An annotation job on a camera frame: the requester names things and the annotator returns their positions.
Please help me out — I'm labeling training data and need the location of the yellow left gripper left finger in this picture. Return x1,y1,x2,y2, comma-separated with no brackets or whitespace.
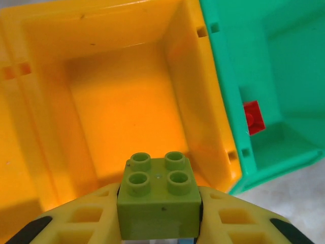
7,182,122,244

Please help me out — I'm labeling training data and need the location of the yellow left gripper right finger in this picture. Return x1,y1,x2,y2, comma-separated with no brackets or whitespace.
197,185,325,244

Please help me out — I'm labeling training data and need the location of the green 2x2 lego brick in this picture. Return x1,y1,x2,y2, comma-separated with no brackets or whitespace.
116,151,203,241

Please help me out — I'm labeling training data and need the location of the red 2x2 lego brick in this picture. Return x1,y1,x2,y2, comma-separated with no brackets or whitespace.
243,100,266,137

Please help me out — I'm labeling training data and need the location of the yellow plastic bin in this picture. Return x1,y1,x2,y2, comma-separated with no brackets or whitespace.
0,0,242,217
0,7,18,158

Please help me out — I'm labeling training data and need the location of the green plastic bin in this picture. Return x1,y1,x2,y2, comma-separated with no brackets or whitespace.
199,0,325,196

